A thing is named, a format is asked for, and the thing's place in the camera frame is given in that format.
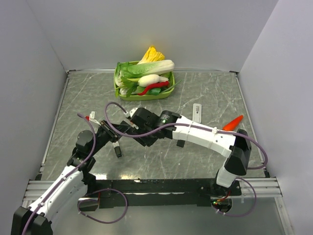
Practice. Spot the black base bar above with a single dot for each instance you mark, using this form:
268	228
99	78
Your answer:
158	192

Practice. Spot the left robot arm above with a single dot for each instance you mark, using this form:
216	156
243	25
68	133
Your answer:
75	181

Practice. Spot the white toy radish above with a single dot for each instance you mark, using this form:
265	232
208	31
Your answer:
151	79

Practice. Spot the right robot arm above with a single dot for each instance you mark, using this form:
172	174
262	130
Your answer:
233	146

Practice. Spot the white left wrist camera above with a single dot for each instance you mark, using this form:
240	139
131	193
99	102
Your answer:
92	118

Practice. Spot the yellow toy cabbage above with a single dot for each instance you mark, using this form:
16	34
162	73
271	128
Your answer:
151	55

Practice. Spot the black battery cover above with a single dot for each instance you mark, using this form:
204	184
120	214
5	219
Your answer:
180	143

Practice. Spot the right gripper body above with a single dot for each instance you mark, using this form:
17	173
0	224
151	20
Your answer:
147	129

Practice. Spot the red chili pepper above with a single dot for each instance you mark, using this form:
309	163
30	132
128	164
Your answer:
152	86

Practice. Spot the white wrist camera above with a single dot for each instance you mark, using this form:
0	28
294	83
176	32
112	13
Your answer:
129	116
92	118

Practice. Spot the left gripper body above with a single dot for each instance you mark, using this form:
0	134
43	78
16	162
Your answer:
106	133

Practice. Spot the small green bok choy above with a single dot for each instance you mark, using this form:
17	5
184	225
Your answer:
117	74

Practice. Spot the white battery cover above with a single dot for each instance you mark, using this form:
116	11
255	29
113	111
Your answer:
197	113

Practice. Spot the green plastic tray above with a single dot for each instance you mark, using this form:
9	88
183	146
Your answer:
153	94

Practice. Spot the orange toy carrot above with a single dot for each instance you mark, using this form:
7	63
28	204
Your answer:
231	126

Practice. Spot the green parsley sprig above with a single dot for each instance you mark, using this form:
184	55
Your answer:
125	86

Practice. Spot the black remote control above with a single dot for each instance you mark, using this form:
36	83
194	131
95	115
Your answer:
132	133

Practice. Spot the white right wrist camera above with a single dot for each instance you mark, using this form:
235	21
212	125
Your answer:
129	116

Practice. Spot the long green napa cabbage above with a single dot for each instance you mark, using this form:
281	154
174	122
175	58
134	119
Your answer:
140	70

